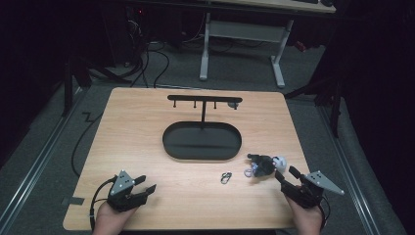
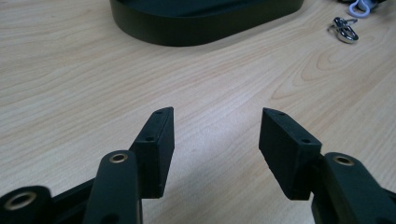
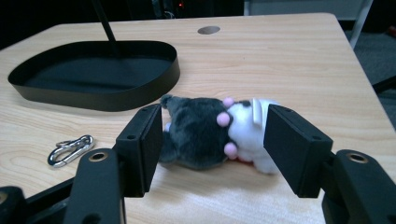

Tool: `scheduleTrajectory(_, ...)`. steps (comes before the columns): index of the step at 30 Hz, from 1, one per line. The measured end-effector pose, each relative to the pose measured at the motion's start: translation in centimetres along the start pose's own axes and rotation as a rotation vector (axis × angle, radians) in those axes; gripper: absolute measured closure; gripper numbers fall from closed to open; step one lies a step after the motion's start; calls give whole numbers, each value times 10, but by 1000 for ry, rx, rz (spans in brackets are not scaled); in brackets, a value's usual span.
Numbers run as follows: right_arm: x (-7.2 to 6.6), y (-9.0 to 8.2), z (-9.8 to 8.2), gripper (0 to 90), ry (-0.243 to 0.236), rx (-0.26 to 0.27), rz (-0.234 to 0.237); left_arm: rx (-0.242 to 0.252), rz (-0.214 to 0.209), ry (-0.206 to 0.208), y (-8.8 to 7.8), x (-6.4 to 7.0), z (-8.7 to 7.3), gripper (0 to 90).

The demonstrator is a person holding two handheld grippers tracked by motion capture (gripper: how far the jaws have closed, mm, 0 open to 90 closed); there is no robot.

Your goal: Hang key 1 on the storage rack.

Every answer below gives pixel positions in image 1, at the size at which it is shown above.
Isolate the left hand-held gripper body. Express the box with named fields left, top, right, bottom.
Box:
left=106, top=169, right=147, bottom=212

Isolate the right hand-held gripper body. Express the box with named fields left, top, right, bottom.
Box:
left=281, top=170, right=346, bottom=210

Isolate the black and white toy keychain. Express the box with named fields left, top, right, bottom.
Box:
left=243, top=153, right=288, bottom=179

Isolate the person's right hand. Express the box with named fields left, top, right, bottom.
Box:
left=286, top=196, right=324, bottom=235

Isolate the person's left hand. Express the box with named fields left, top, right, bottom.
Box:
left=92, top=201, right=137, bottom=235

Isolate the grey tape strip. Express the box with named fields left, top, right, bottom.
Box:
left=61, top=196, right=86, bottom=207

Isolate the black key rack with tray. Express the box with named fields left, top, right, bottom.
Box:
left=161, top=94, right=244, bottom=162

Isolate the black metal stand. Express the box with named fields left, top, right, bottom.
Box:
left=61, top=58, right=133, bottom=118
left=283, top=76, right=345, bottom=139

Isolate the small red object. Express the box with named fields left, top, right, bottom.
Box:
left=294, top=40, right=308, bottom=54

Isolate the right hand-held gripper cable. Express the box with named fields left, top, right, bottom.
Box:
left=320, top=195, right=331, bottom=230

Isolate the hand-held gripper cable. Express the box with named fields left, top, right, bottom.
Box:
left=89, top=175, right=117, bottom=231
left=320, top=195, right=331, bottom=230

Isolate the left hand-held gripper cable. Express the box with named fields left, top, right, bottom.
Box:
left=89, top=175, right=117, bottom=231

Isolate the metal floor rail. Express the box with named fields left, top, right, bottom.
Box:
left=0, top=87, right=86, bottom=231
left=316, top=103, right=382, bottom=235

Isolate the silver carabiner key ring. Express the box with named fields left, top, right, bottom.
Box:
left=219, top=170, right=234, bottom=185

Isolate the black floor cable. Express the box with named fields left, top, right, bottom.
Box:
left=70, top=112, right=104, bottom=179

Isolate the bundle of black cables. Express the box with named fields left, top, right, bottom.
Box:
left=115, top=40, right=171, bottom=89

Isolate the white metal frame desk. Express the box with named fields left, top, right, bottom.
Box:
left=198, top=0, right=338, bottom=89

